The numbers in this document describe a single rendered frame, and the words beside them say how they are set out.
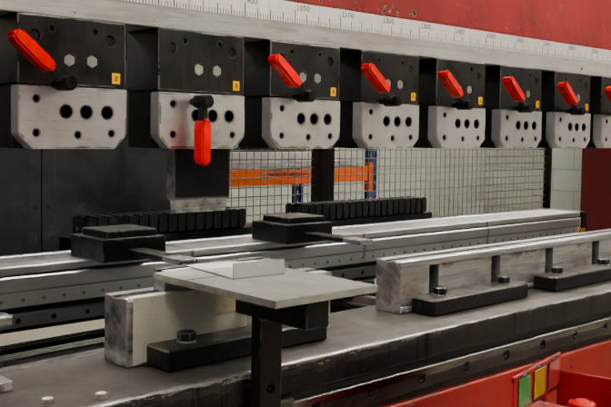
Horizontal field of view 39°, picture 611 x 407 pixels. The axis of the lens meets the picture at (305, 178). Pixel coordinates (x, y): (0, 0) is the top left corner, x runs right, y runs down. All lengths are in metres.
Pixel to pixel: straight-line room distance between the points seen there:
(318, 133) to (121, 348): 0.45
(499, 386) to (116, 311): 0.75
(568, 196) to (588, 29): 7.19
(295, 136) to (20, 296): 0.50
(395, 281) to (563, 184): 7.69
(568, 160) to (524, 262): 7.31
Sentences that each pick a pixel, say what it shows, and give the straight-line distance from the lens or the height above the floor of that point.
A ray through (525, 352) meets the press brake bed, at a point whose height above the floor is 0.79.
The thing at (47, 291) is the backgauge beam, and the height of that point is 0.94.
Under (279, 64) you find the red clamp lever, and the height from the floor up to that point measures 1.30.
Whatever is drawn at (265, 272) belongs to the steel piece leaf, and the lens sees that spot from 1.22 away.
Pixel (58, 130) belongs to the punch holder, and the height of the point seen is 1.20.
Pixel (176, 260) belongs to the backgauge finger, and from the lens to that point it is 1.34.
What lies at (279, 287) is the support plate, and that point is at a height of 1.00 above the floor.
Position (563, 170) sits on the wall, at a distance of 9.24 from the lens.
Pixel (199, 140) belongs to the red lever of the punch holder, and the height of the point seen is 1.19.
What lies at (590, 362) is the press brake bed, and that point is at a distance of 1.94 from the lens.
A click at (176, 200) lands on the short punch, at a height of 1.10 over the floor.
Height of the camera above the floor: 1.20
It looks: 3 degrees down
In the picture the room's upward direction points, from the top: 1 degrees clockwise
